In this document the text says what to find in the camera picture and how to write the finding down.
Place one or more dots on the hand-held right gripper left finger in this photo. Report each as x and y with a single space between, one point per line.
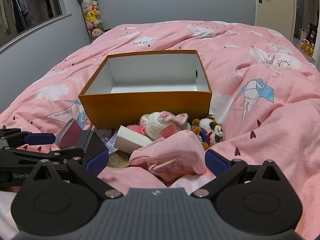
97 158

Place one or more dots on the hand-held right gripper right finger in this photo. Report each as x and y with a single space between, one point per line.
215 162

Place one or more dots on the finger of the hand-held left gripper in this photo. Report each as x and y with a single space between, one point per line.
41 139
91 142

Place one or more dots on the white plastic packet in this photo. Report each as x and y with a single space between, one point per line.
111 145

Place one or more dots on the grey and pink small box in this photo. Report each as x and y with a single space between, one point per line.
68 132

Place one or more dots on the calico cat plush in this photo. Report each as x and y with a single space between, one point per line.
212 130

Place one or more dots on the long white box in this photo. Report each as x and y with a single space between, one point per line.
130 140

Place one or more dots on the pink fluffy strawberry pompom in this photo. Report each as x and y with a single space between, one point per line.
133 128

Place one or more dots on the pink cloth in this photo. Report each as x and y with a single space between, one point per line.
170 158

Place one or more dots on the white crocheted bunny plush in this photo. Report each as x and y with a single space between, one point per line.
155 123

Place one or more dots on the orange cardboard box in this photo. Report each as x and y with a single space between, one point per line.
147 105

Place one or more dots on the pink printed blanket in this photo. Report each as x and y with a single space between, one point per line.
250 142

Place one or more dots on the column of plush toys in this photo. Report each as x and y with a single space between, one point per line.
91 12

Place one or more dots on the wardrobe with hanging clothes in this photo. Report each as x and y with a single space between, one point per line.
25 7

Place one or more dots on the dark chair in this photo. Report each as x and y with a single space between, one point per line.
313 30

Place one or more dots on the cream door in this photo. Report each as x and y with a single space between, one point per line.
275 5

